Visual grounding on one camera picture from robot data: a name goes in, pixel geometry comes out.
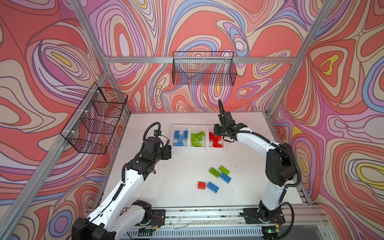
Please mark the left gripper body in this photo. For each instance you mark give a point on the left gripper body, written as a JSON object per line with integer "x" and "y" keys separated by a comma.
{"x": 165, "y": 154}

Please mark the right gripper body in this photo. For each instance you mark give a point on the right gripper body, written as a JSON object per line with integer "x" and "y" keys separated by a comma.
{"x": 220, "y": 130}

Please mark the green lego pile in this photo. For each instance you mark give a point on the green lego pile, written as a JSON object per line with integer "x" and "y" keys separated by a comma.
{"x": 200, "y": 134}
{"x": 196, "y": 144}

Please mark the green lego small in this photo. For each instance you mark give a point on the green lego small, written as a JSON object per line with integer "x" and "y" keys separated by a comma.
{"x": 193, "y": 137}

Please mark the green lego long half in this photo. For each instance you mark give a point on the green lego long half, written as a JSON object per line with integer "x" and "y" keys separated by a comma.
{"x": 224, "y": 170}

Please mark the red lego square block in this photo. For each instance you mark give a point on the red lego square block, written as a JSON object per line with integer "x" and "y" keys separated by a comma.
{"x": 201, "y": 185}

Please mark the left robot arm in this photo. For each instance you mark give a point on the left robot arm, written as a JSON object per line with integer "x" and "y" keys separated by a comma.
{"x": 107, "y": 222}

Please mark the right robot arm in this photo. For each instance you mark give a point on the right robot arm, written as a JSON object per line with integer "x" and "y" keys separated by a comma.
{"x": 281, "y": 168}

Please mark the right white bin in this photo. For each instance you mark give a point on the right white bin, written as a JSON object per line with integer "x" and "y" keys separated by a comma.
{"x": 210, "y": 143}

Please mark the white bin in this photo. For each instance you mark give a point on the white bin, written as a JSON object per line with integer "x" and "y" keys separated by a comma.
{"x": 210, "y": 143}
{"x": 194, "y": 129}
{"x": 181, "y": 128}

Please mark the middle white bin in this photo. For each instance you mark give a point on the middle white bin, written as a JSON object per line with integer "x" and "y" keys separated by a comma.
{"x": 194, "y": 129}

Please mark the left white bin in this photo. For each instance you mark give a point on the left white bin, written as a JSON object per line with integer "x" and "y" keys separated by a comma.
{"x": 181, "y": 128}

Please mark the black wire basket back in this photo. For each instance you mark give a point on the black wire basket back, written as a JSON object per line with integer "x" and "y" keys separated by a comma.
{"x": 203, "y": 68}

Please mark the black wire basket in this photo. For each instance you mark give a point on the black wire basket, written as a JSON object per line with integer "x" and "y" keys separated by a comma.
{"x": 99, "y": 114}
{"x": 203, "y": 68}

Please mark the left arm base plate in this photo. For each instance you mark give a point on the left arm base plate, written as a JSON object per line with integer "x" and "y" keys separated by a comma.
{"x": 156, "y": 219}

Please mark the black wire basket left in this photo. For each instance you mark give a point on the black wire basket left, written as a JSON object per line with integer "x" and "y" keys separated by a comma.
{"x": 99, "y": 114}

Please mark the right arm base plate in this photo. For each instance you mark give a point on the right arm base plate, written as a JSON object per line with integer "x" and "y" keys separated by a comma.
{"x": 263, "y": 216}

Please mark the aluminium front rail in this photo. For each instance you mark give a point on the aluminium front rail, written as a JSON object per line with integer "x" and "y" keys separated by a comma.
{"x": 226, "y": 217}

